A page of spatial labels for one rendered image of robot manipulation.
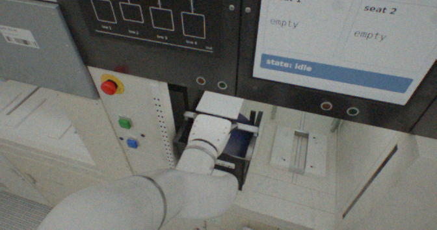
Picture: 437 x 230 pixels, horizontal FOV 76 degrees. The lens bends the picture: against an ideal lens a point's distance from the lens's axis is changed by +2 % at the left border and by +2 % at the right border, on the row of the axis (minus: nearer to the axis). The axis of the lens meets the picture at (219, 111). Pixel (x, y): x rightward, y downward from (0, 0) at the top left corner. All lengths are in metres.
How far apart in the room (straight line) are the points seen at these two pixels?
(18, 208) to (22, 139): 0.98
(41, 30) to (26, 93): 0.99
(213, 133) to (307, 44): 0.34
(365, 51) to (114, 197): 0.43
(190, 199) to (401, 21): 0.44
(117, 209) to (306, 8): 0.39
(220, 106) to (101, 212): 0.54
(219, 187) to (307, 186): 0.64
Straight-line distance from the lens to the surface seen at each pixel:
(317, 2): 0.48
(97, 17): 0.66
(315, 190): 1.15
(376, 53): 0.53
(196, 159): 0.65
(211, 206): 0.55
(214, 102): 0.80
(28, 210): 2.38
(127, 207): 0.33
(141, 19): 0.60
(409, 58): 0.55
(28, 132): 1.54
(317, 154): 1.20
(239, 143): 0.91
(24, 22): 0.82
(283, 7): 0.49
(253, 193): 1.09
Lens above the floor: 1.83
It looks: 46 degrees down
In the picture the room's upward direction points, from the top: straight up
